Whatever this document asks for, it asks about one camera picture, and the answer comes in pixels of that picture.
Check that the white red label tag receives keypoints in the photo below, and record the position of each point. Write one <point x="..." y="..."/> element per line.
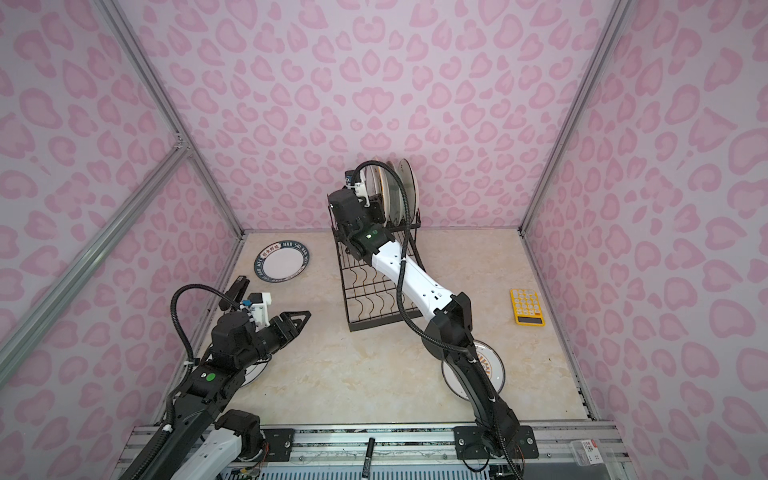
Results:
<point x="586" y="452"/>

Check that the diagonal aluminium frame bar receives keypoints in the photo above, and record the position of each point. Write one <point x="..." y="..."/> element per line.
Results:
<point x="39" y="319"/>

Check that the right orange sunburst plate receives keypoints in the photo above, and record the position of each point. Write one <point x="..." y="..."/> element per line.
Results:
<point x="492" y="364"/>

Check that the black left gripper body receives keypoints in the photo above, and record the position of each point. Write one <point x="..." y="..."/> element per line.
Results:
<point x="269" y="340"/>

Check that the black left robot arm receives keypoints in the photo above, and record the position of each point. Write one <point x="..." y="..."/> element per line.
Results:
<point x="204" y="390"/>

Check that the yellow calculator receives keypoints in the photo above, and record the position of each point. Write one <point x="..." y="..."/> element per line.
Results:
<point x="527" y="308"/>

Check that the black stapler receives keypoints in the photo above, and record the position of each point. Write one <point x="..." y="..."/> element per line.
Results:
<point x="235" y="293"/>

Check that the white floral speckled plate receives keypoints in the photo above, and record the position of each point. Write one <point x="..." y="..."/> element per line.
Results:
<point x="411" y="185"/>

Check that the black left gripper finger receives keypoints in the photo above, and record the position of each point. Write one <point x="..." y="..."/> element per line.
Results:
<point x="293" y="328"/>
<point x="296" y="316"/>

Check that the light blue flower plate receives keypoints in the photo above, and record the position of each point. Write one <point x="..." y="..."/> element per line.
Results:
<point x="395" y="208"/>

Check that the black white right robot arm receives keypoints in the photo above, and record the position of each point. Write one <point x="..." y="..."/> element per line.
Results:
<point x="442" y="319"/>

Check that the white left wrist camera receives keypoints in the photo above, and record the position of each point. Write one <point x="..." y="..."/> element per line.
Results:
<point x="256" y="308"/>

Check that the black two-tier dish rack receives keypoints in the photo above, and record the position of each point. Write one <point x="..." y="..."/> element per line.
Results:
<point x="368" y="294"/>

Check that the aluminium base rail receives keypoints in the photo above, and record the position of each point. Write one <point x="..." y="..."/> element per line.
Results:
<point x="541" y="450"/>

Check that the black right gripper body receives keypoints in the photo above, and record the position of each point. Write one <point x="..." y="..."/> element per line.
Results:
<point x="377" y="211"/>

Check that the black marker pen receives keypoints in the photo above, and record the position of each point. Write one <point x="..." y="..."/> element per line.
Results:
<point x="366" y="469"/>

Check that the cat pumpkin star plate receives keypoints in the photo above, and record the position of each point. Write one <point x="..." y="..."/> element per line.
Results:
<point x="374" y="180"/>

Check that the green-rim lettered white plate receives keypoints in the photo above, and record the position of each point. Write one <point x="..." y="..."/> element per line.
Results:
<point x="281" y="261"/>

